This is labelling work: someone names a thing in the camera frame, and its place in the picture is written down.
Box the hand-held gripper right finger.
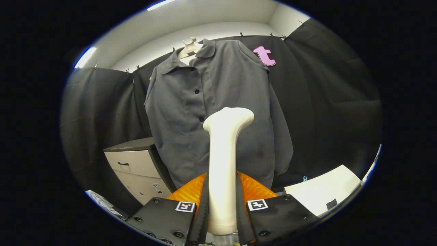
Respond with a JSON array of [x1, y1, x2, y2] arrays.
[[236, 170, 320, 246]]

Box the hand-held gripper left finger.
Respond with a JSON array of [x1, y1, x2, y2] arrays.
[[125, 172, 210, 246]]

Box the white garment steamer head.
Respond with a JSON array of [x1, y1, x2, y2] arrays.
[[203, 107, 255, 246]]

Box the grey button-up shirt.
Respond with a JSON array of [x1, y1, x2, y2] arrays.
[[144, 38, 294, 190]]

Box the beige steamer hanger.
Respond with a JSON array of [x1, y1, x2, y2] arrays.
[[178, 37, 203, 59]]

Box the white side table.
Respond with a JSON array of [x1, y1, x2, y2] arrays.
[[284, 165, 362, 217]]

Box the drawer cabinet with dark top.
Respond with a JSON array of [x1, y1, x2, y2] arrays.
[[103, 137, 176, 205]]

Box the striped white cloth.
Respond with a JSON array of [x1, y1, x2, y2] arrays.
[[85, 190, 128, 219]]

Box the long ceiling strip light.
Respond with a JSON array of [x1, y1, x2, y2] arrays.
[[74, 47, 97, 69]]

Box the ceiling panel light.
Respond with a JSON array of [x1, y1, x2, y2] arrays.
[[147, 0, 178, 11]]

